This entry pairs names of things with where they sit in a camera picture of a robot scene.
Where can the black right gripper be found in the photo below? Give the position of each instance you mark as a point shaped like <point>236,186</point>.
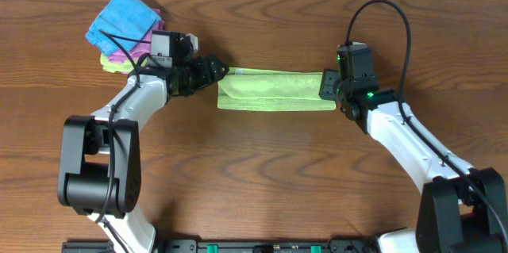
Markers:
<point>333,87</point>

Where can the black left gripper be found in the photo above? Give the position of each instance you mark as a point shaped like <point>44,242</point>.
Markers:
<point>200,71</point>

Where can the light green microfiber cloth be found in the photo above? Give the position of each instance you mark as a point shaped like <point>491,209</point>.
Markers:
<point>247,89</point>

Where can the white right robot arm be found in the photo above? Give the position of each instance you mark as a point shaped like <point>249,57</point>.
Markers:
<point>462,209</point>

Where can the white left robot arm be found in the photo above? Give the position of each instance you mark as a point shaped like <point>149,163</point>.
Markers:
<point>100,170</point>

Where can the pink folded cloth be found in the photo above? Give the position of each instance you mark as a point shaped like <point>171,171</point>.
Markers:
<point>140,48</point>

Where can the green folded cloth in stack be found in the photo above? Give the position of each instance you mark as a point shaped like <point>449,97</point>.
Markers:
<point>112,67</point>

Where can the blue folded cloth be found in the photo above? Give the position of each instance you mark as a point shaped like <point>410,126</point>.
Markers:
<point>127,18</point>

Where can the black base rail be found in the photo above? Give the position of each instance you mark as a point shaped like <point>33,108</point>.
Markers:
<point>332,246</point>

